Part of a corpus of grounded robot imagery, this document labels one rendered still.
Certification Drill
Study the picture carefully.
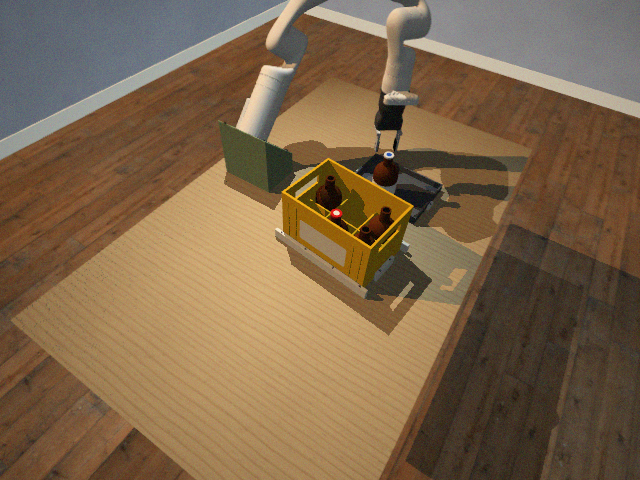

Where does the yellow crate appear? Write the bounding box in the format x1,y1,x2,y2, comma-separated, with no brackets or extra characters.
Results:
282,158,414,288

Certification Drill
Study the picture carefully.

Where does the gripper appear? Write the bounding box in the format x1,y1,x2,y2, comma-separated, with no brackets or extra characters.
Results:
374,71,419,152

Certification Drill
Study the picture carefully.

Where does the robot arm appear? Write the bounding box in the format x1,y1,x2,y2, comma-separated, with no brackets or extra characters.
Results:
236,0,431,142

